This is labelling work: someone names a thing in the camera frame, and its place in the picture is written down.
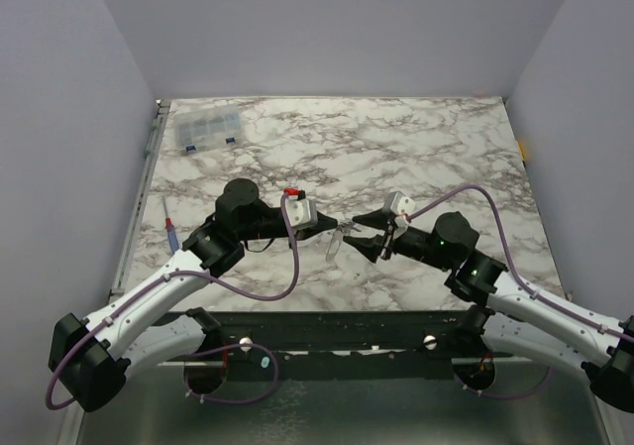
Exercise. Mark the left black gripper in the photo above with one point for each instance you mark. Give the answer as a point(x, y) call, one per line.
point(324, 224)

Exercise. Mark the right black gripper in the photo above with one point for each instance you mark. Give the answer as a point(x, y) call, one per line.
point(387, 240)

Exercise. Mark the silver metal bottle opener keychain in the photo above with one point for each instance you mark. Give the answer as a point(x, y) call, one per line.
point(334, 246)

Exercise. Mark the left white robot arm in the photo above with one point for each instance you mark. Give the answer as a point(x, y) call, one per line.
point(93, 356)

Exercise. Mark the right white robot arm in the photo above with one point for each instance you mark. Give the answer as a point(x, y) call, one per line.
point(510, 314)

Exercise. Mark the clear plastic organizer box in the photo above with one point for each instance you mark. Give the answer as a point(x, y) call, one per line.
point(208, 129)

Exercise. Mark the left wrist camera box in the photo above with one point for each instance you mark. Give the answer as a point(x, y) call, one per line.
point(301, 210)

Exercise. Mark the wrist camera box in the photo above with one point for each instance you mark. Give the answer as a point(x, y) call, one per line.
point(301, 210)
point(398, 208)

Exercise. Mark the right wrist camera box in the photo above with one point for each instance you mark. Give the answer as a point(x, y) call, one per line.
point(398, 208)

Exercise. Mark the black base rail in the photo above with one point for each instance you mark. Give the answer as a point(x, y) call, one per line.
point(327, 346)

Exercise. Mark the blue handled screwdriver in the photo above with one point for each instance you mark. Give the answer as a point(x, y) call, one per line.
point(171, 235)

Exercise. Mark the aluminium frame rail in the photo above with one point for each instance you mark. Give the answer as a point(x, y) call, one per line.
point(151, 154)

